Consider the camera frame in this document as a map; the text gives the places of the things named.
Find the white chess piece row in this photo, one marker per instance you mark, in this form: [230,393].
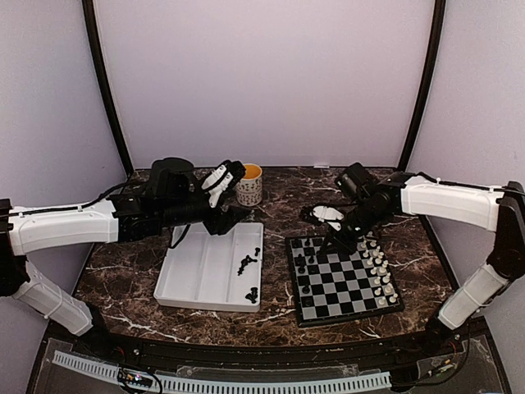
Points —
[374,277]

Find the right black frame post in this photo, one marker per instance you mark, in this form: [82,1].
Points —
[437,21]

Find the black frame post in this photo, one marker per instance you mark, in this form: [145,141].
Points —
[437,21]
[96,50]

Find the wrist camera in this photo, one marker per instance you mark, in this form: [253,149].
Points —
[221,179]
[323,214]

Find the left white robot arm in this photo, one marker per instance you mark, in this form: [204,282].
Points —
[171,196]

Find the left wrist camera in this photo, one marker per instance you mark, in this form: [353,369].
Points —
[221,179]

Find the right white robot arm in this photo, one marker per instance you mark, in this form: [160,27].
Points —
[499,209]

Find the white slotted cable duct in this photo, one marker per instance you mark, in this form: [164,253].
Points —
[192,379]

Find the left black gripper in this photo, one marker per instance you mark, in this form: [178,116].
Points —
[223,221]

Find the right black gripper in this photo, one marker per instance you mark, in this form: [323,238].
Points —
[350,245]

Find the yellow patterned mug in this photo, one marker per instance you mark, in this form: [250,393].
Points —
[249,191]

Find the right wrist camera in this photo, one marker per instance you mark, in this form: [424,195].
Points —
[323,214]

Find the black white chess board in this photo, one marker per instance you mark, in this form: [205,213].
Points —
[333,286]

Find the white plastic tray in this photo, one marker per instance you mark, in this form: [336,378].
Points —
[200,273]

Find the black front rail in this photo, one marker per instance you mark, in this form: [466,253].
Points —
[164,339]

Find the black chess pieces pile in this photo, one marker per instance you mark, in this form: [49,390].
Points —
[248,276]

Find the left black frame post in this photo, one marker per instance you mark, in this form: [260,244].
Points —
[96,50]

